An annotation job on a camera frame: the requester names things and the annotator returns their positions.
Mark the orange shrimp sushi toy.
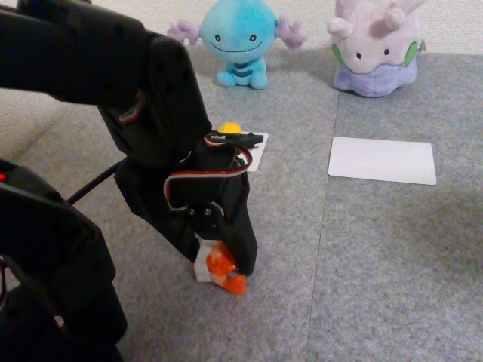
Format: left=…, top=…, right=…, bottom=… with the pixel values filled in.
left=193, top=241, right=248, bottom=296

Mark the yellow egg sushi toy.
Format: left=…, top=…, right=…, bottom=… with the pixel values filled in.
left=218, top=121, right=243, bottom=135

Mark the blue Wooper plush toy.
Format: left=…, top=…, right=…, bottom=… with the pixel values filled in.
left=167, top=0, right=309, bottom=91

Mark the purple Goomy plush toy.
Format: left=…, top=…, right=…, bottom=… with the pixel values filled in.
left=326, top=0, right=427, bottom=98

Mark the grey carpet mat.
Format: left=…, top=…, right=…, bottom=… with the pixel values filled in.
left=7, top=41, right=340, bottom=362
left=305, top=51, right=483, bottom=362

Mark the white rectangular card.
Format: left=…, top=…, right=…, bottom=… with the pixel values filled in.
left=241, top=131, right=269, bottom=173
left=328, top=136, right=438, bottom=186

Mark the red white black servo cable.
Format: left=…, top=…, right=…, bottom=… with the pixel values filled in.
left=163, top=135, right=252, bottom=212

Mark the black power cable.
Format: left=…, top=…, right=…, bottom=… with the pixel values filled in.
left=66, top=160, right=125, bottom=204

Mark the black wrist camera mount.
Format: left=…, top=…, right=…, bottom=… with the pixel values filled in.
left=205, top=131, right=264, bottom=152

